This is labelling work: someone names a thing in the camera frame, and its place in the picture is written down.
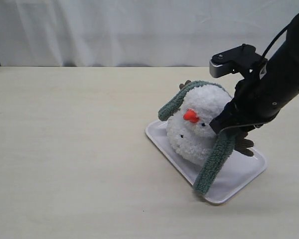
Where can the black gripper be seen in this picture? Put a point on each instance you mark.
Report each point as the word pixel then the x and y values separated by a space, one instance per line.
pixel 257 101

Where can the green fleece scarf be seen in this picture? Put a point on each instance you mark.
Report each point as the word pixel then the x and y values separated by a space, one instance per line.
pixel 222 149

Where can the white plush snowman toy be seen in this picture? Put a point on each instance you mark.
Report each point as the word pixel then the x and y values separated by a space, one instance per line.
pixel 189 114

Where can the white rectangular plastic tray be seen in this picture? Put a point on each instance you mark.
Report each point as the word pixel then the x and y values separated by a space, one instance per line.
pixel 237 172

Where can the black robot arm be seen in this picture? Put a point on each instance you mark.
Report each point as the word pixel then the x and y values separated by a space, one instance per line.
pixel 283 57

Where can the white curtain backdrop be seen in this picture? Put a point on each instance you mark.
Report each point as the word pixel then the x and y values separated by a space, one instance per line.
pixel 114 33

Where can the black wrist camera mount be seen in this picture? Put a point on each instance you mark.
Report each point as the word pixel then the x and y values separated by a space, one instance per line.
pixel 242 59

